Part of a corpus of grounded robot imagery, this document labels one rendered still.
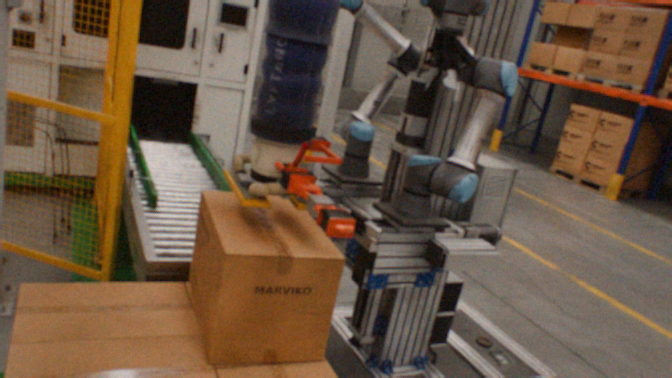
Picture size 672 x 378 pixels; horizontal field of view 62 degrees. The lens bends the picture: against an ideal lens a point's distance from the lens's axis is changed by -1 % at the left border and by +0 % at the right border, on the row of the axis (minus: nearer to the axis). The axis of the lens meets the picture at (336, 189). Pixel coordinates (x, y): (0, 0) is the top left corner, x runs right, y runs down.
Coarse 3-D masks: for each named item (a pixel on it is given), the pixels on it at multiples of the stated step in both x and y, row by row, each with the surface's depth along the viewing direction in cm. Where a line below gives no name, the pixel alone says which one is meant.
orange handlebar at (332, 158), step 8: (320, 144) 232; (328, 152) 223; (304, 160) 208; (312, 160) 210; (320, 160) 211; (328, 160) 212; (336, 160) 213; (280, 168) 187; (296, 184) 172; (296, 192) 170; (304, 192) 165; (312, 192) 169; (320, 192) 167; (336, 232) 144; (344, 232) 143; (352, 232) 145
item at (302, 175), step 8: (288, 168) 180; (296, 168) 181; (288, 176) 174; (296, 176) 174; (304, 176) 175; (312, 176) 176; (280, 184) 179; (288, 184) 175; (304, 184) 176; (312, 184) 177
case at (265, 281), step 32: (224, 192) 227; (224, 224) 195; (256, 224) 201; (288, 224) 207; (192, 256) 232; (224, 256) 174; (256, 256) 176; (288, 256) 180; (320, 256) 185; (192, 288) 225; (224, 288) 176; (256, 288) 180; (288, 288) 184; (320, 288) 188; (224, 320) 180; (256, 320) 184; (288, 320) 188; (320, 320) 192; (224, 352) 184; (256, 352) 188; (288, 352) 192; (320, 352) 197
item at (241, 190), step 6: (228, 174) 208; (234, 174) 208; (228, 180) 204; (234, 180) 202; (234, 186) 196; (240, 186) 196; (246, 186) 197; (240, 192) 191; (246, 192) 191; (240, 198) 186; (246, 198) 186; (252, 198) 187; (258, 198) 188; (264, 198) 189; (246, 204) 184; (252, 204) 185; (258, 204) 186; (264, 204) 186; (270, 204) 187
